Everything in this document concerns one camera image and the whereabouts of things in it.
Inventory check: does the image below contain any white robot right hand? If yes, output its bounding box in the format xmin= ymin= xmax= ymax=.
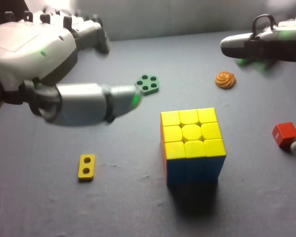
xmin=220 ymin=13 xmax=296 ymax=155

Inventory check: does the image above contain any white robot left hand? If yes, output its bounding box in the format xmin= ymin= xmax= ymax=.
xmin=0 ymin=9 xmax=144 ymax=128

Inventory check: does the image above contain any Rubik's cube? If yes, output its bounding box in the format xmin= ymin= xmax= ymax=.
xmin=159 ymin=107 xmax=227 ymax=188

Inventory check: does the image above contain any red cube block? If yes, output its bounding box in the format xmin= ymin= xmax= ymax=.
xmin=272 ymin=121 xmax=296 ymax=150

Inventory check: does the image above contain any white backdrop sheet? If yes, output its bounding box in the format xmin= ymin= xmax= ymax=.
xmin=23 ymin=0 xmax=76 ymax=14

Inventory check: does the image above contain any orange swirl cookie toy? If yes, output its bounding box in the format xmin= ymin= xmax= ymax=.
xmin=215 ymin=71 xmax=237 ymax=90

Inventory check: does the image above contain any green pentagon block with holes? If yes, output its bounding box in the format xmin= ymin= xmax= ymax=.
xmin=134 ymin=74 xmax=160 ymax=96

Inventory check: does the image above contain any yellow two-hole block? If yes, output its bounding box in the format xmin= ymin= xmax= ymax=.
xmin=78 ymin=154 xmax=96 ymax=183

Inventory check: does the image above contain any grey table cloth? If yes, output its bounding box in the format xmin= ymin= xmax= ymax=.
xmin=0 ymin=31 xmax=296 ymax=237

